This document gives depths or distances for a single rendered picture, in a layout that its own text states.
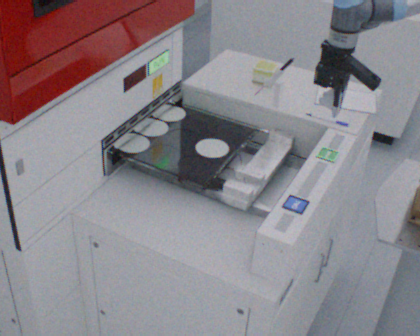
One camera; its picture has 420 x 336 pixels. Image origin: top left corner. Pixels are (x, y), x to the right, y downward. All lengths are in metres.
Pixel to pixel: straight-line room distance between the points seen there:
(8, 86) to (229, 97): 0.89
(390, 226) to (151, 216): 0.68
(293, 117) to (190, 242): 0.56
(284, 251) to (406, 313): 0.74
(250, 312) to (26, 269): 0.60
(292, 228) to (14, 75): 0.73
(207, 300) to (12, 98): 0.72
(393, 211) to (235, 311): 0.57
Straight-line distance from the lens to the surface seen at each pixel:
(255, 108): 1.85
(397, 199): 1.78
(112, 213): 1.60
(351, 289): 2.61
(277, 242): 1.34
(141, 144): 1.73
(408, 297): 1.94
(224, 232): 1.54
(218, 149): 1.72
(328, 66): 1.50
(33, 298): 1.65
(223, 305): 1.48
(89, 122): 1.55
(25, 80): 1.23
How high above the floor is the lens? 1.85
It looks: 32 degrees down
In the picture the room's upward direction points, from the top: straight up
